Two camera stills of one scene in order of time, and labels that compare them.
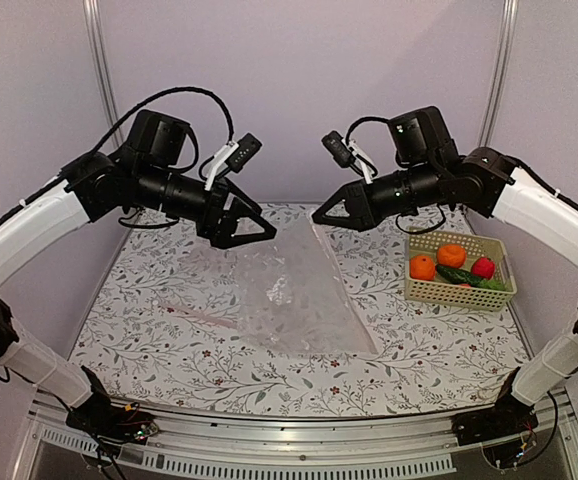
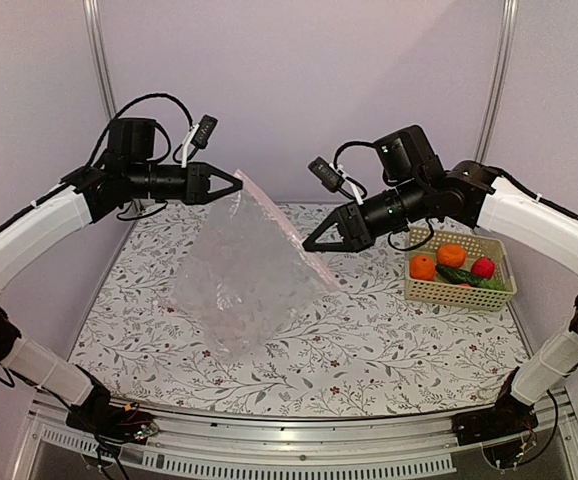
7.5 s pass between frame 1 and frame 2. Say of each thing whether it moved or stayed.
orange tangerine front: stayed
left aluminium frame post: stayed
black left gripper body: moved
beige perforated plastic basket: stayed
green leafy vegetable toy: stayed
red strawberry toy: stayed
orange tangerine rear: stayed
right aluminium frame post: stayed
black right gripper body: moved
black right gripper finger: moved
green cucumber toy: stayed
